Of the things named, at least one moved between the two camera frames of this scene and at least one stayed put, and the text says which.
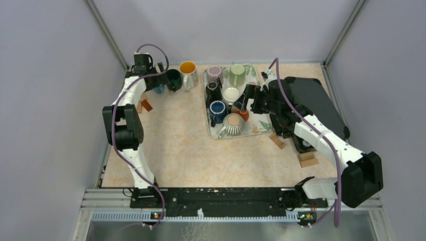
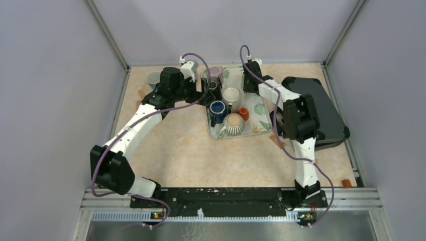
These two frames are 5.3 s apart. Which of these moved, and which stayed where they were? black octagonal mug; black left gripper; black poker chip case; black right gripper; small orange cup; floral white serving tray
Moved: black right gripper; black left gripper
Stayed: black poker chip case; black octagonal mug; floral white serving tray; small orange cup
